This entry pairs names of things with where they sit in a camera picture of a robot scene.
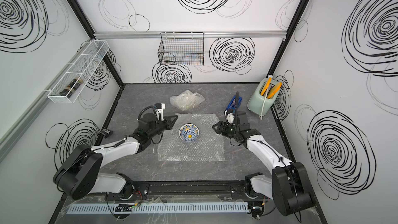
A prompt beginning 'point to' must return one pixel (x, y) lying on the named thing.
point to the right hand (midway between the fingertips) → (217, 128)
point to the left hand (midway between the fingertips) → (178, 117)
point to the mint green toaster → (256, 103)
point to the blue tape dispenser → (232, 103)
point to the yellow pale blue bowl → (186, 101)
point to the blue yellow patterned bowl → (189, 132)
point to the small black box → (107, 132)
